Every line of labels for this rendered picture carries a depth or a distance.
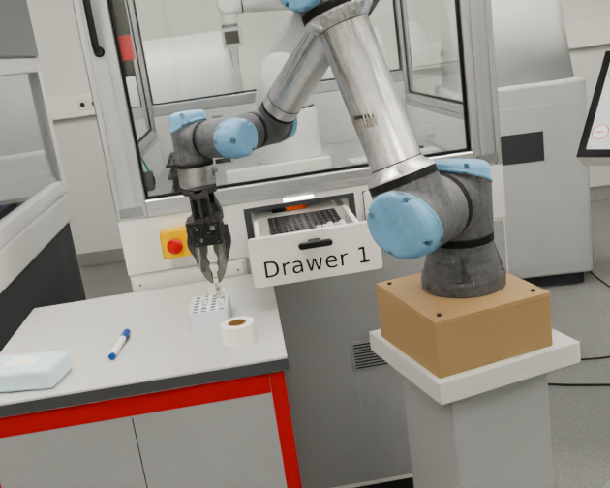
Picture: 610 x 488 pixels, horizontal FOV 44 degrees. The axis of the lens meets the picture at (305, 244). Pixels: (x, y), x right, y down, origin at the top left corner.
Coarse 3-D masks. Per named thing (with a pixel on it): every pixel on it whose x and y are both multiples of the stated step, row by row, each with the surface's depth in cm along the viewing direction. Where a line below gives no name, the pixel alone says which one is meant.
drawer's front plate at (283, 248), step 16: (352, 224) 165; (256, 240) 163; (272, 240) 164; (288, 240) 164; (304, 240) 164; (336, 240) 165; (352, 240) 165; (368, 240) 166; (256, 256) 164; (272, 256) 164; (288, 256) 165; (304, 256) 165; (320, 256) 166; (336, 256) 166; (352, 256) 166; (368, 256) 167; (256, 272) 165; (272, 272) 165; (288, 272) 166; (304, 272) 166; (320, 272) 166; (336, 272) 167; (352, 272) 167
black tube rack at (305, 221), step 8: (280, 216) 195; (288, 216) 195; (296, 216) 193; (304, 216) 192; (312, 216) 190; (320, 216) 189; (328, 216) 189; (336, 216) 187; (272, 224) 188; (280, 224) 187; (288, 224) 186; (296, 224) 184; (304, 224) 183; (312, 224) 182; (320, 224) 181; (272, 232) 179; (280, 232) 179
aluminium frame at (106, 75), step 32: (96, 0) 180; (480, 0) 188; (96, 32) 182; (480, 32) 190; (96, 64) 183; (480, 64) 192; (96, 96) 185; (128, 96) 187; (480, 96) 194; (128, 128) 188; (480, 128) 196; (128, 160) 190; (128, 192) 192; (224, 192) 194; (256, 192) 195; (288, 192) 195
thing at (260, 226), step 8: (328, 208) 199; (336, 208) 200; (344, 208) 197; (272, 216) 199; (344, 216) 199; (352, 216) 187; (256, 224) 193; (264, 224) 199; (256, 232) 184; (264, 232) 199
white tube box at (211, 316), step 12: (192, 300) 170; (216, 300) 169; (228, 300) 168; (192, 312) 163; (204, 312) 162; (216, 312) 162; (228, 312) 164; (192, 324) 162; (204, 324) 162; (216, 324) 163
